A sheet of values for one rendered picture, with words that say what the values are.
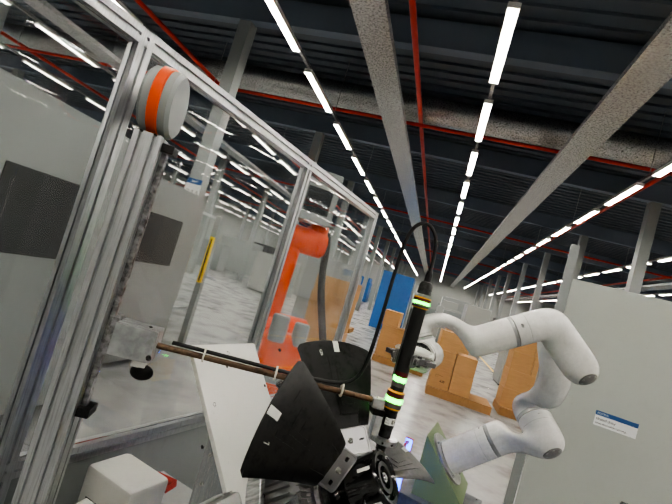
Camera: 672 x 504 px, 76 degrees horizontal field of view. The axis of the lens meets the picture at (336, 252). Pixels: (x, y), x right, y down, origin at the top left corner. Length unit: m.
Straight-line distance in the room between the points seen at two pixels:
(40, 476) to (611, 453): 2.61
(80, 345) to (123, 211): 0.30
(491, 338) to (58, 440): 1.09
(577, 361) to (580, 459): 1.55
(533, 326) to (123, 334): 1.06
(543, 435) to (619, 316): 1.31
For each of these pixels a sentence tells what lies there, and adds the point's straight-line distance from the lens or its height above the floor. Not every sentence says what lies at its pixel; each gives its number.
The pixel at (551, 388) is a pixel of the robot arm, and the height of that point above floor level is 1.47.
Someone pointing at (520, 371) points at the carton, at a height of 0.88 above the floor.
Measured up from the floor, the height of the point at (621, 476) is 1.03.
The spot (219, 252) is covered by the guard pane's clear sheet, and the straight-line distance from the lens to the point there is 1.50.
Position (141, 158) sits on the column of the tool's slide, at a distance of 1.04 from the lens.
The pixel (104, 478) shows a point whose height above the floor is 0.96.
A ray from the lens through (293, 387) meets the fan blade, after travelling 0.87.
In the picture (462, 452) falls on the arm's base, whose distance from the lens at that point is 1.81.
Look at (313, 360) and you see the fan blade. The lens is 1.14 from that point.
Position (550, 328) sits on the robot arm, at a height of 1.65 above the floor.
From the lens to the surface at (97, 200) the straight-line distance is 1.16.
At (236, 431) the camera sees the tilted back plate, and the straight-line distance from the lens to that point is 1.13.
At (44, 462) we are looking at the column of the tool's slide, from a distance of 1.17.
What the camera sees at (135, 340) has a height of 1.36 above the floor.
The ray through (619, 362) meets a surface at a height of 1.61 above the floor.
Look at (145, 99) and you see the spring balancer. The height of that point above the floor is 1.86.
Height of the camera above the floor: 1.61
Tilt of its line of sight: 3 degrees up
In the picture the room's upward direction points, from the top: 16 degrees clockwise
